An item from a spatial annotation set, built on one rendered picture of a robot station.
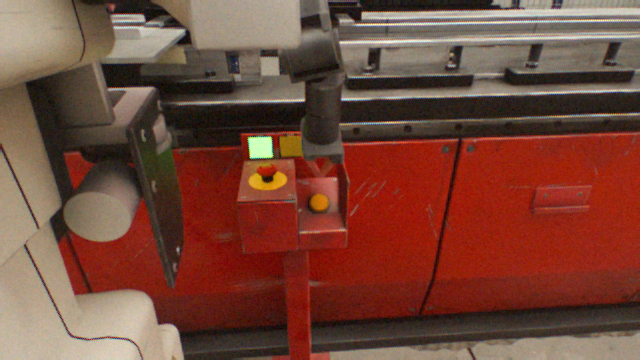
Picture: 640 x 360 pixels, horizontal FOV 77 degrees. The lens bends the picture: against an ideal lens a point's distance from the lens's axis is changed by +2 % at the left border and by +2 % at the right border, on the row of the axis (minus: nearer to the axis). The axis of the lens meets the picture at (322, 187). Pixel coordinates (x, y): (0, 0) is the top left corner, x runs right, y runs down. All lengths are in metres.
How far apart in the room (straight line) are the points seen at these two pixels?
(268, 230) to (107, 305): 0.40
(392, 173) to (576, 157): 0.47
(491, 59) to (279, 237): 0.69
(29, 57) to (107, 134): 0.17
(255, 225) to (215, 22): 0.57
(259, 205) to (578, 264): 1.03
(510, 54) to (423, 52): 0.22
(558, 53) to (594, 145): 0.24
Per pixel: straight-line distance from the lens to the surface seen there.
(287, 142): 0.81
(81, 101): 0.35
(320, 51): 0.56
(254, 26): 0.20
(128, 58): 0.77
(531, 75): 1.11
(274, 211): 0.71
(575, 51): 1.22
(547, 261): 1.38
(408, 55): 1.03
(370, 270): 1.18
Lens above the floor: 1.16
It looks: 31 degrees down
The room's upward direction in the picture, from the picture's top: straight up
